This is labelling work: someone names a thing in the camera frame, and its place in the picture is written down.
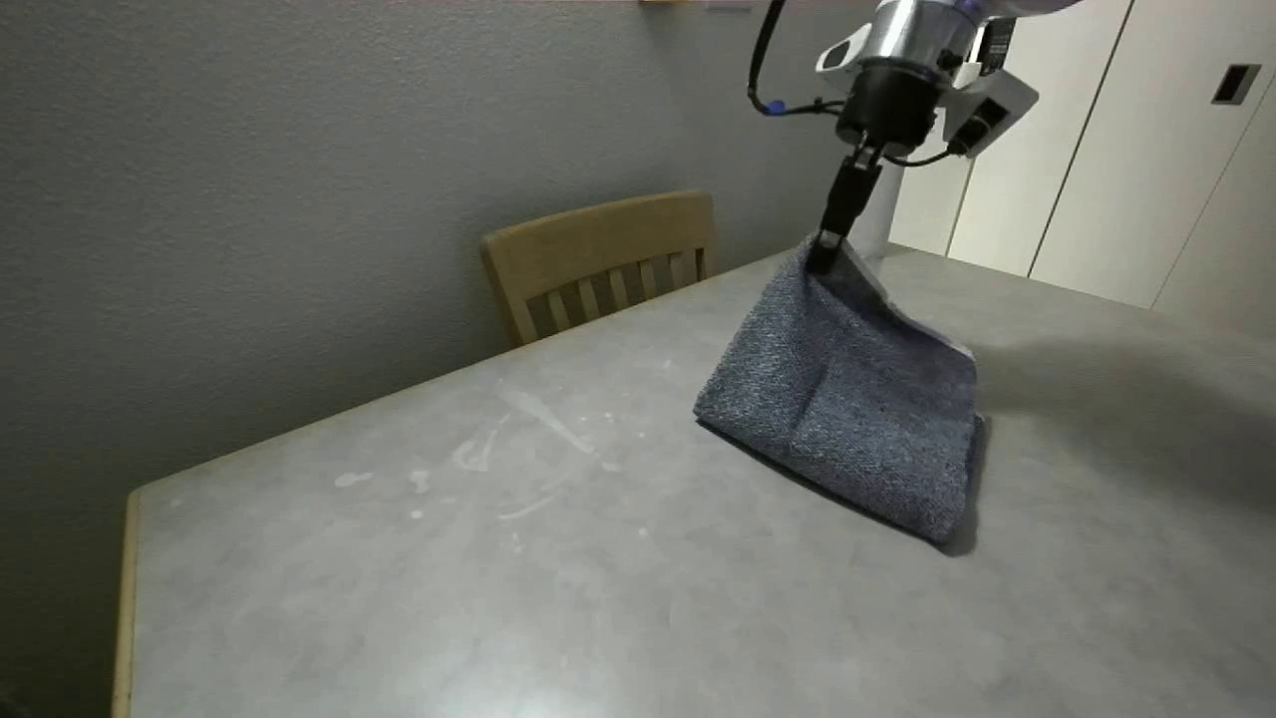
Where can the wooden chair with slatted back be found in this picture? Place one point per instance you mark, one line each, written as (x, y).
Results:
(601, 242)

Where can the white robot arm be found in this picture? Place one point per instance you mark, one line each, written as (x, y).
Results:
(919, 24)

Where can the white paper towel roll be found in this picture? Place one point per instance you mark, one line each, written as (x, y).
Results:
(877, 224)

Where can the tall white cabinet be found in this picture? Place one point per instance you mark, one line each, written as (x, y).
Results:
(1130, 174)

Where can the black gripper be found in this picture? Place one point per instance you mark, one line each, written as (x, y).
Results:
(885, 105)

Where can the grey striped towel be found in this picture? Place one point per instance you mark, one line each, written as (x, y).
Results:
(852, 401)

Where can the white base cabinet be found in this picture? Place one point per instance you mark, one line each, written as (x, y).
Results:
(932, 214)

